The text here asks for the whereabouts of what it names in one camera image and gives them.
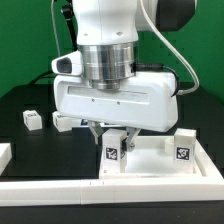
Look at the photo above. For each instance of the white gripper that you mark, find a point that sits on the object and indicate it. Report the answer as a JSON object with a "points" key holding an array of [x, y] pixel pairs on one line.
{"points": [[145, 101]]}

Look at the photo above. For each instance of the white square table top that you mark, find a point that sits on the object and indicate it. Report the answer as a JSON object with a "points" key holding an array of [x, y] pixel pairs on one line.
{"points": [[152, 157]]}

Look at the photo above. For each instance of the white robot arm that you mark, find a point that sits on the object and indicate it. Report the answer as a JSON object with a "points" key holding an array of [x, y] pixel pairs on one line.
{"points": [[102, 79]]}

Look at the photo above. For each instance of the white marker sheet with tags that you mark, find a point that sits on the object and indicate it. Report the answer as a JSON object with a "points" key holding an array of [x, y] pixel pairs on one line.
{"points": [[84, 123]]}

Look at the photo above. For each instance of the white block at left edge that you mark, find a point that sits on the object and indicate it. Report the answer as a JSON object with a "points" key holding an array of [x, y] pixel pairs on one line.
{"points": [[5, 156]]}

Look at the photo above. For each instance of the white L-shaped obstacle fence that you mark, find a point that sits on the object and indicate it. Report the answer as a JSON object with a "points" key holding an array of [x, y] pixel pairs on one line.
{"points": [[102, 190]]}

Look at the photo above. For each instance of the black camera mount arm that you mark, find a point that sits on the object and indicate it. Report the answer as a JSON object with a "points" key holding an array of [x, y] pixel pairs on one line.
{"points": [[68, 13]]}

